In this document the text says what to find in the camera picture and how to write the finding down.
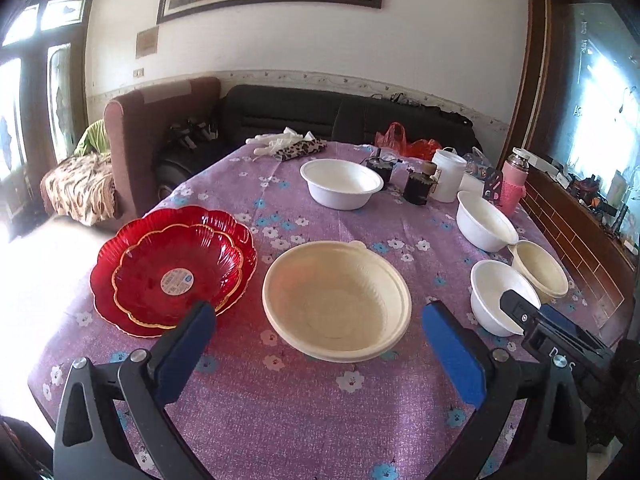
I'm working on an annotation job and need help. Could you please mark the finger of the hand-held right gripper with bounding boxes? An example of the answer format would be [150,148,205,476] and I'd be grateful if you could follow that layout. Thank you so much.
[539,302,613,358]
[500,289,544,337]

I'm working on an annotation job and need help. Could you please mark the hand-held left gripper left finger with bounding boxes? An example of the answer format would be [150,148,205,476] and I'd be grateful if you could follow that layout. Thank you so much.
[52,300,218,480]

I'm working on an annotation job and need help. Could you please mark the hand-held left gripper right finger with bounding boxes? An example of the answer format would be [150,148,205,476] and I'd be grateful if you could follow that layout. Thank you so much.
[421,300,588,480]

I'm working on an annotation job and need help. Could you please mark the small white bowl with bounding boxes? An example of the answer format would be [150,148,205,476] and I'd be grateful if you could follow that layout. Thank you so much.
[470,259,542,337]

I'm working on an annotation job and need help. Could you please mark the wide white bowl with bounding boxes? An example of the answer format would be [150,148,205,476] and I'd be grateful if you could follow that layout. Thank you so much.
[300,159,385,210]

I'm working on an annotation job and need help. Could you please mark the person's right hand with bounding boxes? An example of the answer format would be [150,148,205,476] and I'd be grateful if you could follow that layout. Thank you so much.
[607,339,640,411]

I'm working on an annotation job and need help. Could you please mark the small cream bowl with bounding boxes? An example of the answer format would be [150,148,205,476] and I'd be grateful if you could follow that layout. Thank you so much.
[510,240,570,305]

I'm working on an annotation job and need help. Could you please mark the small red flower-shaped plate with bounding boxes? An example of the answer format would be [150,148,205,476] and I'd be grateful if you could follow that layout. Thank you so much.
[111,225,244,328]

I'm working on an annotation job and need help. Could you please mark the deep white bowl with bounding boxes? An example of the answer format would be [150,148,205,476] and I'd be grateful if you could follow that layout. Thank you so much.
[456,190,519,253]

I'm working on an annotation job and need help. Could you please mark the pink thermos flask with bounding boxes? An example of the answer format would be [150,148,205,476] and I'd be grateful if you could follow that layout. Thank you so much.
[500,147,527,216]

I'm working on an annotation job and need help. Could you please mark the large cream bowl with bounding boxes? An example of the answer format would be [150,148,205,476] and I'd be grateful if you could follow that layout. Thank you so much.
[261,241,412,362]

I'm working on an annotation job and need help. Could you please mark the large red flower-shaped plate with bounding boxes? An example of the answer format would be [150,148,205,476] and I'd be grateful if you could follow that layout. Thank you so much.
[90,205,258,338]

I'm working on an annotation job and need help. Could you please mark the purple floral tablecloth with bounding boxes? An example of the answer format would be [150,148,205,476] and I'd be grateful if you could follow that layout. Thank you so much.
[27,141,601,480]

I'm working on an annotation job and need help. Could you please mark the white plastic jar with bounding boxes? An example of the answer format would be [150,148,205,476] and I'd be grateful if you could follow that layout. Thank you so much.
[431,148,468,203]

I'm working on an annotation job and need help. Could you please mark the clear plastic bag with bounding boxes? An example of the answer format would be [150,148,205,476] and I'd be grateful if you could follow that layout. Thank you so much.
[462,147,496,177]

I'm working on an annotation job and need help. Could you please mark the motor with brown cap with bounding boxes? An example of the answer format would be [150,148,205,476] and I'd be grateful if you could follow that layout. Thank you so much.
[402,161,441,206]

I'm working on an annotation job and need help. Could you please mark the brown patterned blanket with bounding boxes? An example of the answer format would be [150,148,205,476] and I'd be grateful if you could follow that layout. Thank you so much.
[40,152,118,227]

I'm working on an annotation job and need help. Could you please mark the red plastic bag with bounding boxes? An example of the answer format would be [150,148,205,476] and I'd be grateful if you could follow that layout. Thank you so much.
[375,121,443,160]

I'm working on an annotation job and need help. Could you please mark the white gloves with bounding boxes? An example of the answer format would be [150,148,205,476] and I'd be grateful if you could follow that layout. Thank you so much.
[245,127,316,157]

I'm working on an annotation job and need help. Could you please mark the brown armchair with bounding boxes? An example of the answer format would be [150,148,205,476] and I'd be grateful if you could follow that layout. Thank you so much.
[102,76,222,217]

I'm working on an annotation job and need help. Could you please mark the green cloth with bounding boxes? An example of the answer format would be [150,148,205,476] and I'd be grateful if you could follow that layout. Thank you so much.
[74,120,112,157]

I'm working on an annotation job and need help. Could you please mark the leopard print pouch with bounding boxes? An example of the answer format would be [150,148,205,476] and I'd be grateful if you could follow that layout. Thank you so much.
[274,137,328,162]

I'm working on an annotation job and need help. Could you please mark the black sofa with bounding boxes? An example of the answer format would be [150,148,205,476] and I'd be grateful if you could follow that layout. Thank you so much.
[152,84,483,201]

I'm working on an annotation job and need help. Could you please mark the wooden glass door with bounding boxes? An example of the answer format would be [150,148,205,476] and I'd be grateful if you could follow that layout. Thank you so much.
[0,0,98,241]

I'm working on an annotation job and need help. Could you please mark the dark triangular bracket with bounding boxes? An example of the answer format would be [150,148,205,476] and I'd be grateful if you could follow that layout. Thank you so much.
[482,167,504,202]

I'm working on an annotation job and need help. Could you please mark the black motor with wires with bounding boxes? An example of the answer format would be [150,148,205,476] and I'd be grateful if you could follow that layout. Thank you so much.
[365,149,401,191]

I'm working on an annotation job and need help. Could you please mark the black strapped bag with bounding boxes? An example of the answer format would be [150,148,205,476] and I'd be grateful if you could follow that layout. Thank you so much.
[165,116,221,153]

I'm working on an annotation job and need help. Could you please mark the small wall plaque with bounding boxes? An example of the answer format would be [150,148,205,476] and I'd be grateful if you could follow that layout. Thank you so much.
[136,26,160,59]

